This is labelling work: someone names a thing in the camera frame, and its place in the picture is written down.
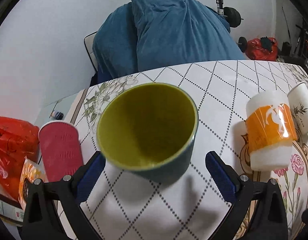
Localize dark green cup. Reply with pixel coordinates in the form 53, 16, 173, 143
96, 83, 198, 185

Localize red paper cup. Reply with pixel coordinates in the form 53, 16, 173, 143
38, 121, 83, 182

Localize orange and white cup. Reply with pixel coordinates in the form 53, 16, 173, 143
233, 90, 297, 174

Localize white paper cup upright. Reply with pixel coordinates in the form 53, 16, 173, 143
287, 81, 308, 134

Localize floral patterned tablecloth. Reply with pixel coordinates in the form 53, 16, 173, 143
56, 61, 308, 239

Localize small dark blue device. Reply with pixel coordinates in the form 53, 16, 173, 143
50, 110, 64, 120

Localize red plastic bag on table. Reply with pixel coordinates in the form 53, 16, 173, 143
0, 116, 39, 200

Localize red bag on floor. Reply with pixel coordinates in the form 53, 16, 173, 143
245, 36, 278, 61

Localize dumbbell on floor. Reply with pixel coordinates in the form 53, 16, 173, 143
238, 36, 247, 53

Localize blue blanket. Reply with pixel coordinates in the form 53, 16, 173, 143
93, 0, 244, 83

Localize barbell weight rack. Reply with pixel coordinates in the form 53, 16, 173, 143
215, 0, 243, 28

